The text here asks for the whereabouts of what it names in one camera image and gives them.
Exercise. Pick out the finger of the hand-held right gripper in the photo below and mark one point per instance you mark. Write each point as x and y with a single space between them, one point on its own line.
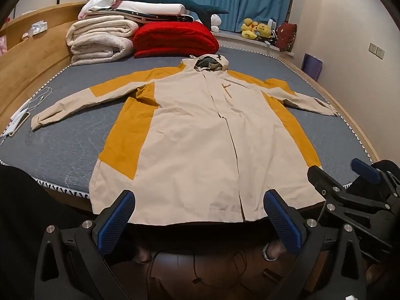
322 181
365 170

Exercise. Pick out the dark red printed cushion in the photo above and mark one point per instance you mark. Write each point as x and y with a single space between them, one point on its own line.
287 36

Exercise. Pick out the pink and white folded bedding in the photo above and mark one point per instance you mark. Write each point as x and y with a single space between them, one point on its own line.
101 1

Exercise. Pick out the white folded blanket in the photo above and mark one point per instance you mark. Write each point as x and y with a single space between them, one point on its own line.
153 7

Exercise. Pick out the white fluffy folded quilt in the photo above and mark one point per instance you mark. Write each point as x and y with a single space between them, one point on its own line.
100 37

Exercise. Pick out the person's foot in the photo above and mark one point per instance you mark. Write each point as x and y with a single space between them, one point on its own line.
275 251
142 254

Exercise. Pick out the yellow plush toy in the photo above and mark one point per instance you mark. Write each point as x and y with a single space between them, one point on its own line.
249 26
265 29

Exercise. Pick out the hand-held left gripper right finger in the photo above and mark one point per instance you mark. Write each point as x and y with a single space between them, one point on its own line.
282 222

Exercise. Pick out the grey quilted mattress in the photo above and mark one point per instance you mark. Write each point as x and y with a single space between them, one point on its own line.
75 143

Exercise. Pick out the phone with white papers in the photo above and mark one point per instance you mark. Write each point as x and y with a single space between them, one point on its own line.
18 120

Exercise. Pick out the blue curtain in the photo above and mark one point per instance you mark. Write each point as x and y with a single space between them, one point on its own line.
234 0

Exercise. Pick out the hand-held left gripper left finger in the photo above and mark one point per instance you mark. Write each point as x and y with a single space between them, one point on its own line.
117 222

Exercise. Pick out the tissue pack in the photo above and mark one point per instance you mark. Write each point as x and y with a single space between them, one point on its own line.
39 27

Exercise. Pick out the wall switch plate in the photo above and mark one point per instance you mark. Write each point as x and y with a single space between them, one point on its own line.
372 47
380 53

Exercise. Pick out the beige and yellow hooded jacket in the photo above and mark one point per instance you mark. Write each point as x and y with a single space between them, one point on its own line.
193 150

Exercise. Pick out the red folded blanket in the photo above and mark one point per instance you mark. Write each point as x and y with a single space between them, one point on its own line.
175 39

